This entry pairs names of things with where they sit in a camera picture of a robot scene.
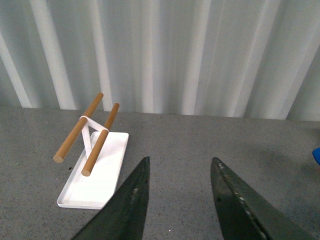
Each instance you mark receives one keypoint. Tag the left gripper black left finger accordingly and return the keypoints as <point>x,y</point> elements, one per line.
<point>124,215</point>

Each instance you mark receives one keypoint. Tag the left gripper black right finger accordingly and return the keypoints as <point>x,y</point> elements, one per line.
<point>244,214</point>

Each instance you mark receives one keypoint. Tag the blue microfiber cloth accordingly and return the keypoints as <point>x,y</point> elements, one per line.
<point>316,155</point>

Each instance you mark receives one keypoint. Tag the white rack with wooden bars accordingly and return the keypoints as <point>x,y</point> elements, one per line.
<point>94,178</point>

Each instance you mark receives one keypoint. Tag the white pleated curtain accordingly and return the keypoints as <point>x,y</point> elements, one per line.
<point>227,58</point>

